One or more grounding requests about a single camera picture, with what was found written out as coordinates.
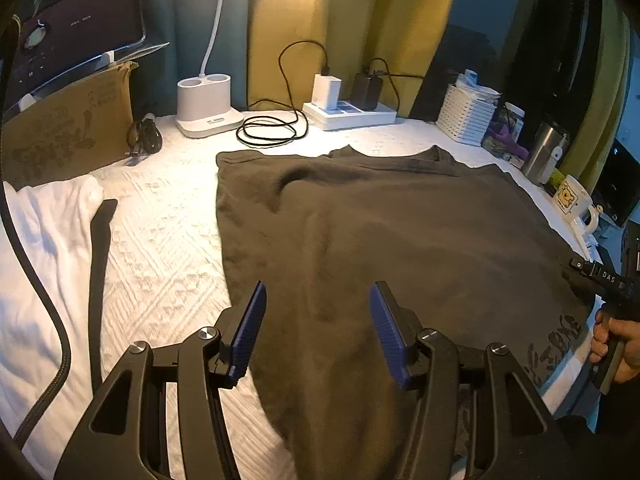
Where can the white desk lamp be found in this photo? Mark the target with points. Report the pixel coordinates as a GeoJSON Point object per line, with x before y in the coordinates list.
{"type": "Point", "coordinates": [207, 107]}

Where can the white garment pile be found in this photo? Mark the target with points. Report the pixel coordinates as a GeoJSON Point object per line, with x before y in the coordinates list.
{"type": "Point", "coordinates": [45, 240]}

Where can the dark chair back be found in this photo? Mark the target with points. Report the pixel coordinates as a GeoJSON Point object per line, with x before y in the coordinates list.
{"type": "Point", "coordinates": [450, 65]}

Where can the yellow curtain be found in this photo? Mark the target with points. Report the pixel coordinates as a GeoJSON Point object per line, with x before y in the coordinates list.
{"type": "Point", "coordinates": [360, 15]}
{"type": "Point", "coordinates": [600, 90]}

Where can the person's right hand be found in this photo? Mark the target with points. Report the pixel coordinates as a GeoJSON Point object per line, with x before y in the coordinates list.
{"type": "Point", "coordinates": [627, 347]}

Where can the black screen monitor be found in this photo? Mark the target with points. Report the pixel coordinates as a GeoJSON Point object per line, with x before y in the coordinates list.
{"type": "Point", "coordinates": [85, 20]}

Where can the purple snack packets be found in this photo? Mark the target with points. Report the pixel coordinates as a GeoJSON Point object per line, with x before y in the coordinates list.
{"type": "Point", "coordinates": [505, 137]}

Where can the cardboard box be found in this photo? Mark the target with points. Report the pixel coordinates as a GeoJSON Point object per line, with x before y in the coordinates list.
{"type": "Point", "coordinates": [65, 125]}

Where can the small green container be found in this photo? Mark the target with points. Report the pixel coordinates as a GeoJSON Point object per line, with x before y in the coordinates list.
{"type": "Point", "coordinates": [555, 181]}

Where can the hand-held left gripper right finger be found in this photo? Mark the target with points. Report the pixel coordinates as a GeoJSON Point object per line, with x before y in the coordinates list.
{"type": "Point", "coordinates": [387, 335]}

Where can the white quilted mattress cover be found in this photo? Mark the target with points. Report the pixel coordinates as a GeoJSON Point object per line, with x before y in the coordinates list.
{"type": "Point", "coordinates": [165, 240]}

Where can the olive green t-shirt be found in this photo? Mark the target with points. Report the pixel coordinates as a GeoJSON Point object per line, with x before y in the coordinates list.
{"type": "Point", "coordinates": [350, 220]}

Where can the white power strip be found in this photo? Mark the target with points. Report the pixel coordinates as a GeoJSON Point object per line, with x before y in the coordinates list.
{"type": "Point", "coordinates": [355, 117]}

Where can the white bear print mug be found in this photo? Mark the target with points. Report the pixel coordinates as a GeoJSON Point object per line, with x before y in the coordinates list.
{"type": "Point", "coordinates": [572, 200]}

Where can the stainless steel tumbler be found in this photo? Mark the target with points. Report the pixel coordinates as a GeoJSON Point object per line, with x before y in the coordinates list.
{"type": "Point", "coordinates": [545, 155]}

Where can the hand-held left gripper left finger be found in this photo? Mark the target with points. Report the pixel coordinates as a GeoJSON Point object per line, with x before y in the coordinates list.
{"type": "Point", "coordinates": [250, 330]}

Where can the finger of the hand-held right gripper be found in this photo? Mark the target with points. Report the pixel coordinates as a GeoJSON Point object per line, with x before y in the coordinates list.
{"type": "Point", "coordinates": [595, 272]}

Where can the white charger adapter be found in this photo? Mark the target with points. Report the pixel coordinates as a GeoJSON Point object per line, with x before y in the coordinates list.
{"type": "Point", "coordinates": [326, 92]}

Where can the black charger adapter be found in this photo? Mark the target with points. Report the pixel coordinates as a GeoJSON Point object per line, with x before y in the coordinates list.
{"type": "Point", "coordinates": [366, 91]}

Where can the white lattice basket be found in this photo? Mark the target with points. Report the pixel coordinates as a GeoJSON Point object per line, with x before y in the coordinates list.
{"type": "Point", "coordinates": [467, 115]}

